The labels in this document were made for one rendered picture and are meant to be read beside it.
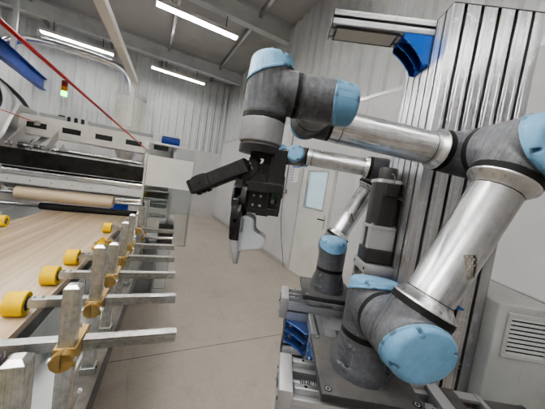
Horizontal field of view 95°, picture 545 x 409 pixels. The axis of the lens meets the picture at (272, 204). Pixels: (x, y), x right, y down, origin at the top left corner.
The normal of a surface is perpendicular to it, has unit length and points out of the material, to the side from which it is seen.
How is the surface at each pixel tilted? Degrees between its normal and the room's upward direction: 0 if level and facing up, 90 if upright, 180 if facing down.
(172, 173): 90
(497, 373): 90
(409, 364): 97
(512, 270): 90
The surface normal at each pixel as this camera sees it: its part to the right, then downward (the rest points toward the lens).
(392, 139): 0.00, 0.41
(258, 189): -0.05, 0.06
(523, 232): -0.88, -0.10
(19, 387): 0.37, 0.11
